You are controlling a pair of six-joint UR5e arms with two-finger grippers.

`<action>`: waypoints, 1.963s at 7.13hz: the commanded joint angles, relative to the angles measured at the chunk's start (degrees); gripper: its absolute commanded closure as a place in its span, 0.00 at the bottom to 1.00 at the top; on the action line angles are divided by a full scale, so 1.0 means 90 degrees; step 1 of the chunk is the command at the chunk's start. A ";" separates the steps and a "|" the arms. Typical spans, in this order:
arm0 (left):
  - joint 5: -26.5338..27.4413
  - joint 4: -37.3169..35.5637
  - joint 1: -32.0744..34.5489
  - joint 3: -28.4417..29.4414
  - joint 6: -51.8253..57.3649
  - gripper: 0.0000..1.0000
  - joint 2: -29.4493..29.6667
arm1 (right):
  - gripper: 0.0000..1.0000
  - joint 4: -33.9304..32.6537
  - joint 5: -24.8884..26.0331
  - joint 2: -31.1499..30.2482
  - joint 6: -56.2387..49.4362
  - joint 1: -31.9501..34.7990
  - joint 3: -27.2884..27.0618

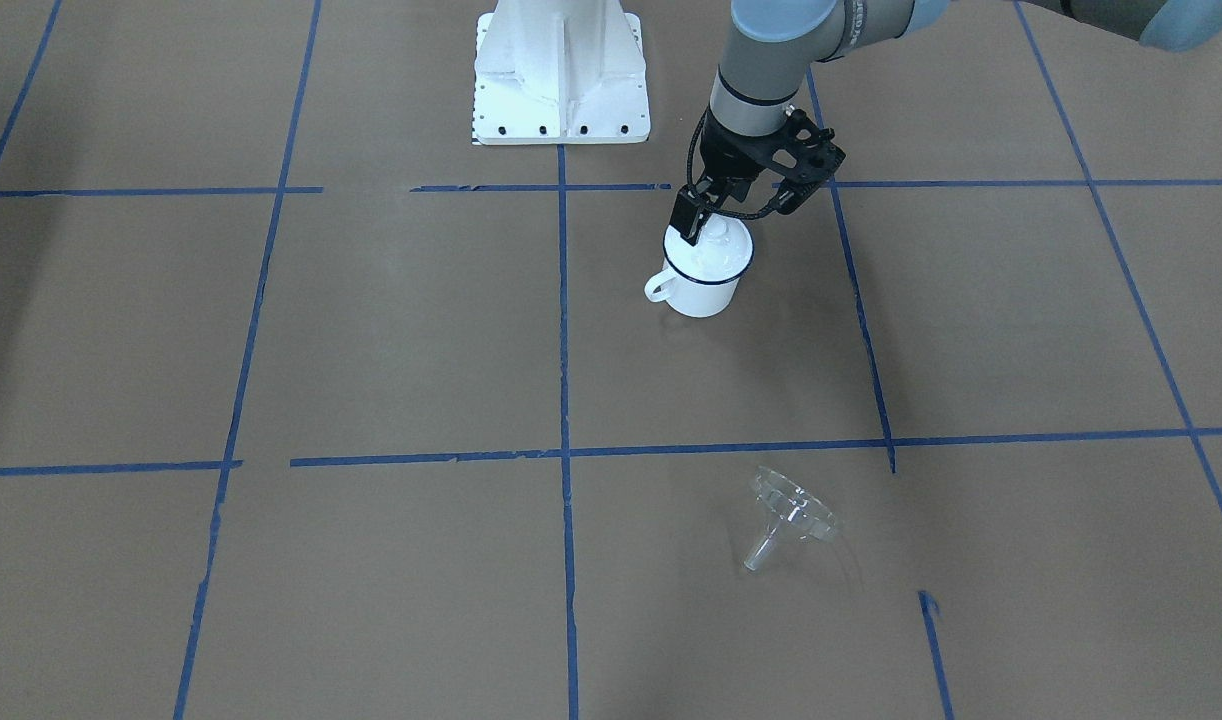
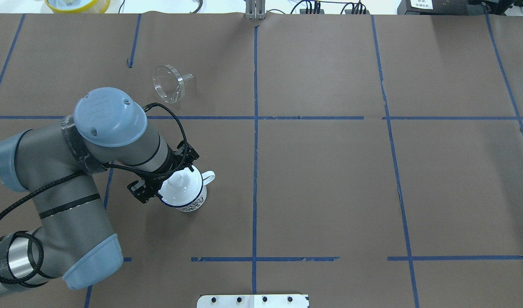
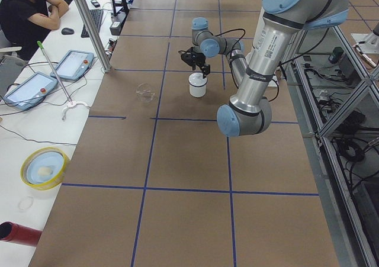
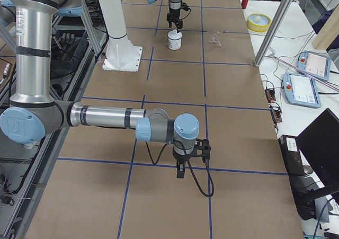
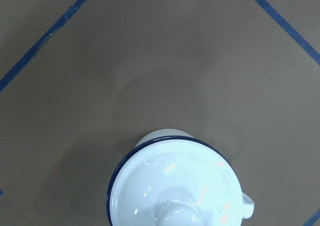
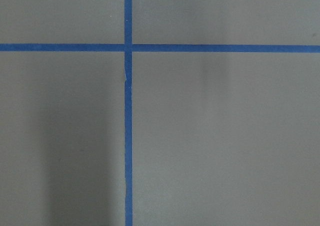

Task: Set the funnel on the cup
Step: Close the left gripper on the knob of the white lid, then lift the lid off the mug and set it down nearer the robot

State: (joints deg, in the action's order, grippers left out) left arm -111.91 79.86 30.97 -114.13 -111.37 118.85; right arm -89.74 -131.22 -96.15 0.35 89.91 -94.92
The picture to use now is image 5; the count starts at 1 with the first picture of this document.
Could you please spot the white enamel lid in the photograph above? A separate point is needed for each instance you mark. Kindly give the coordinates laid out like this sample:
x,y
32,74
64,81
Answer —
x,y
123,204

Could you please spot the white enamel cup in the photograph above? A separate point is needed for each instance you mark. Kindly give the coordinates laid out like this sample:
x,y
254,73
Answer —
x,y
185,177

